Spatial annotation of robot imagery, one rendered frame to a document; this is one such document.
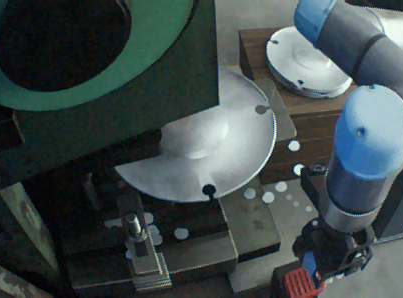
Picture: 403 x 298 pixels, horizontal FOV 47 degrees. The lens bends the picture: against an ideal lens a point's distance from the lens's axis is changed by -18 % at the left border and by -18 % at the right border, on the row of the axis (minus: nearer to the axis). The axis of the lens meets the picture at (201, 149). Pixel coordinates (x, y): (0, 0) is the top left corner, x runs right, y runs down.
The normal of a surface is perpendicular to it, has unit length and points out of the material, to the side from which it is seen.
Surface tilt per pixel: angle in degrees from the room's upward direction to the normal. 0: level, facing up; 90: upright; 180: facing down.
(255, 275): 0
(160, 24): 90
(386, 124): 0
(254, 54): 0
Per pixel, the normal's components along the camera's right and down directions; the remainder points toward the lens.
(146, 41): 0.26, 0.78
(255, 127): -0.04, -0.57
